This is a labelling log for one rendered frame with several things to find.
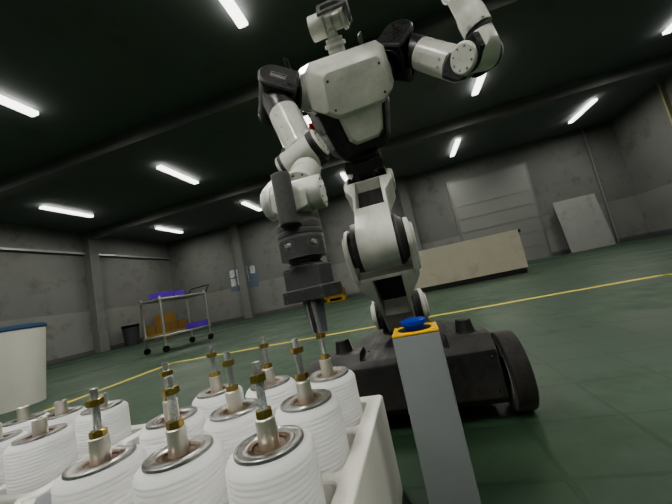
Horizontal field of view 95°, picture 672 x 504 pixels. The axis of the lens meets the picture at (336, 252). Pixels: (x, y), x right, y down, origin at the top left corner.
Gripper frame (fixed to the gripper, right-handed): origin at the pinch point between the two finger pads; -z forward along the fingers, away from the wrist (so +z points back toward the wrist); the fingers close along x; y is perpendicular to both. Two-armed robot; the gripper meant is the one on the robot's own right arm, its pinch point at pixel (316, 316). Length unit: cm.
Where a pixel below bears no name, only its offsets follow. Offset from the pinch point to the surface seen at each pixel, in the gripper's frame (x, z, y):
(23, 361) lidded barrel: 317, -1, -46
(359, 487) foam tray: -12.5, -18.3, 16.6
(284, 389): 6.9, -11.6, 4.4
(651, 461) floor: -46, -36, -24
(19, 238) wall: 1053, 305, -257
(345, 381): -4.4, -11.6, 1.7
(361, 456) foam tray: -10.5, -17.9, 11.5
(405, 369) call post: -16.2, -9.5, 3.7
